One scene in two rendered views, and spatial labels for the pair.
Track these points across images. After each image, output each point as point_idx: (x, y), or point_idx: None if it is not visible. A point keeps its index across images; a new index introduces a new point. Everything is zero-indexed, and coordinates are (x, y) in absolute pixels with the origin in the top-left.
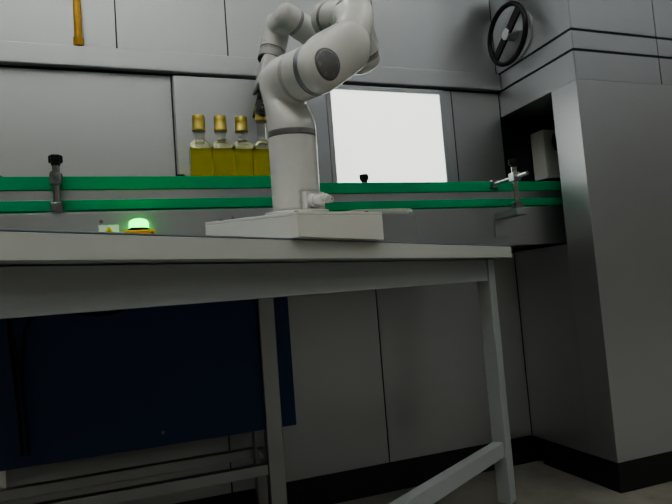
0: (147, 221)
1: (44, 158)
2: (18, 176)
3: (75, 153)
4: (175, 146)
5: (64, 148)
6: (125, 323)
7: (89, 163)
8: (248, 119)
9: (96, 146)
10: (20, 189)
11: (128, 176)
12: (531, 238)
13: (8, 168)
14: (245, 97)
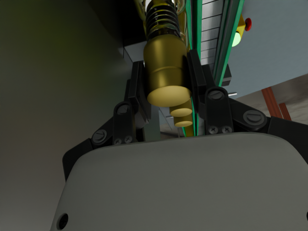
0: (237, 36)
1: (155, 136)
2: (157, 129)
3: (151, 135)
4: None
5: (152, 140)
6: None
7: (148, 126)
8: (51, 124)
9: (147, 137)
10: None
11: (223, 77)
12: None
13: (159, 134)
14: (40, 203)
